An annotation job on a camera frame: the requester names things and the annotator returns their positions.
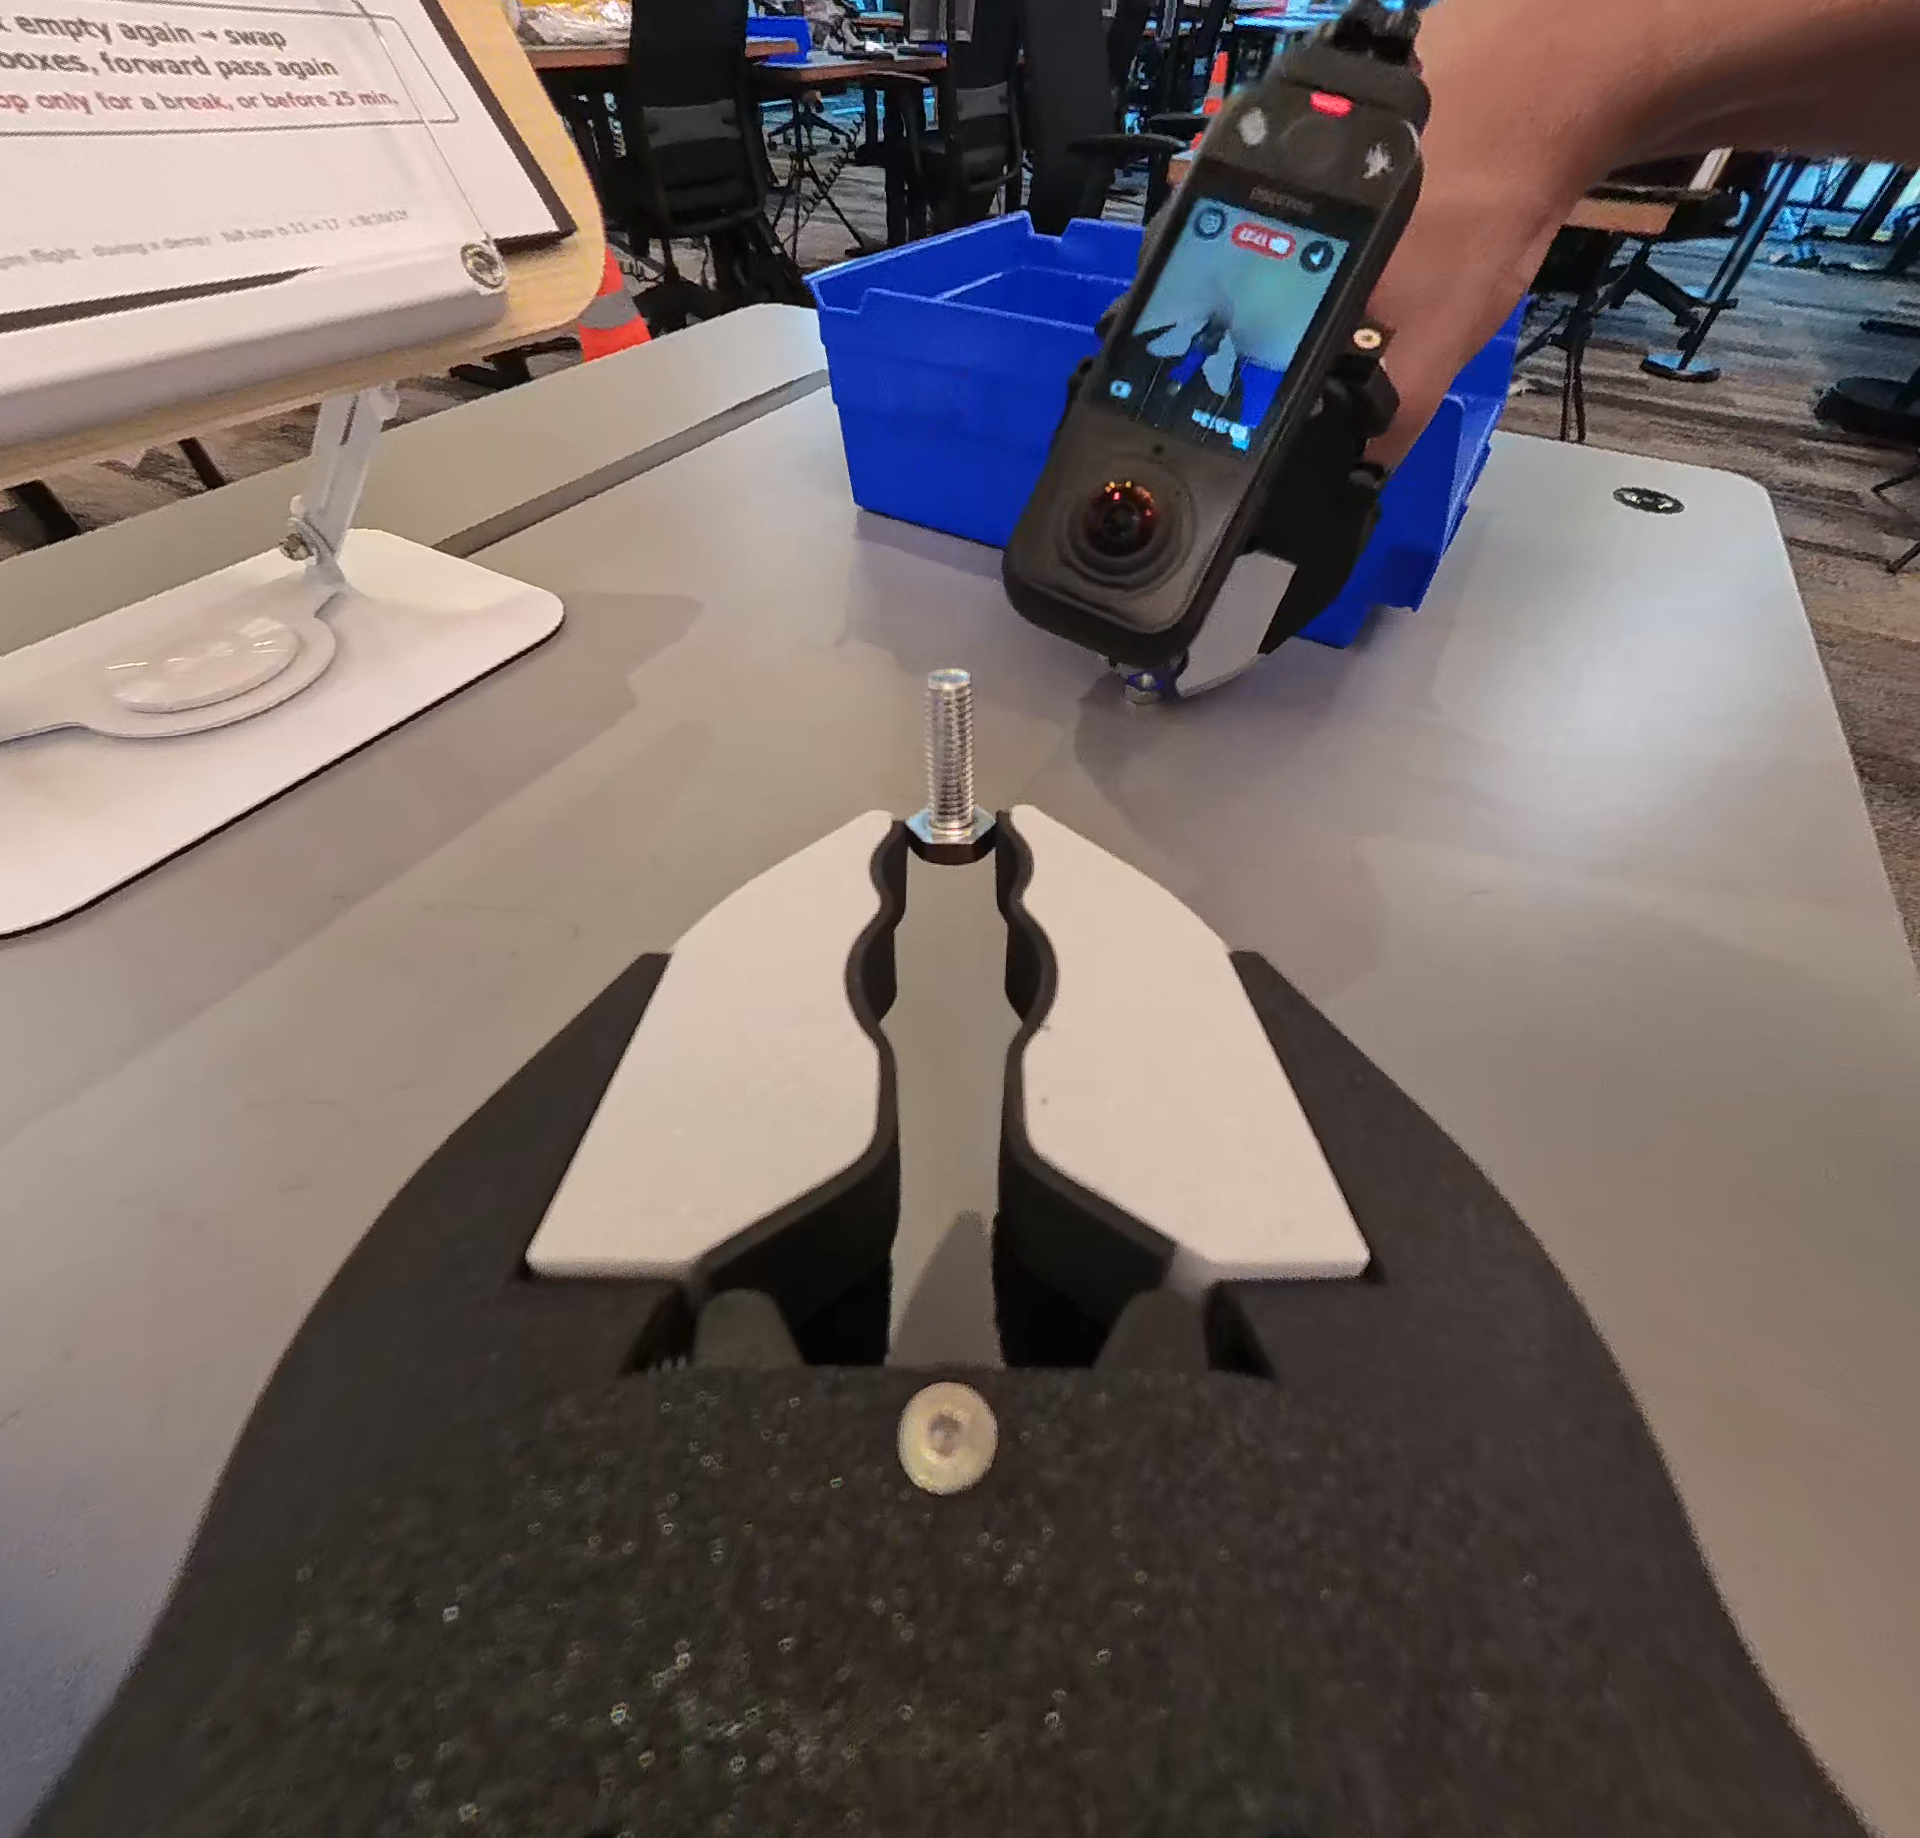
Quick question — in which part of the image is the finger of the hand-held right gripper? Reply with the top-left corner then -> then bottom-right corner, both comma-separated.
1175,556 -> 1306,701

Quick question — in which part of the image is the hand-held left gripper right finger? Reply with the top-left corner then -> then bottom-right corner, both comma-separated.
994,804 -> 1373,1368

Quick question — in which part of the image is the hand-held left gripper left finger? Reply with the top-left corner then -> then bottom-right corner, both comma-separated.
526,806 -> 913,1368

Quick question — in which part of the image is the blue plastic bin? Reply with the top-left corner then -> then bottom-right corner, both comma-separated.
807,211 -> 1533,655

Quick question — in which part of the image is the medium silver hex bolt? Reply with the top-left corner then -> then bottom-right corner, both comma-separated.
905,668 -> 1003,868

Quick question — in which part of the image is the person's right forearm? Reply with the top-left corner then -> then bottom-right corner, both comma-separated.
1411,0 -> 1920,227

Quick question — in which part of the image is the grey desk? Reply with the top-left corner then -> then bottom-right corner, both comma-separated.
0,304 -> 1920,1838

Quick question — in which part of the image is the person's right hand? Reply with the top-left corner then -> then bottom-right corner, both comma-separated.
1370,184 -> 1568,475

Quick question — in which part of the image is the brown wooden table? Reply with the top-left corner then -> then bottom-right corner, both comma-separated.
526,32 -> 800,74

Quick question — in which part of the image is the white document stand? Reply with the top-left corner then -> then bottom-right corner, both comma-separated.
0,0 -> 608,941

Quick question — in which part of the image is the instruction sheet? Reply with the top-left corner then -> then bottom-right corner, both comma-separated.
0,0 -> 580,332

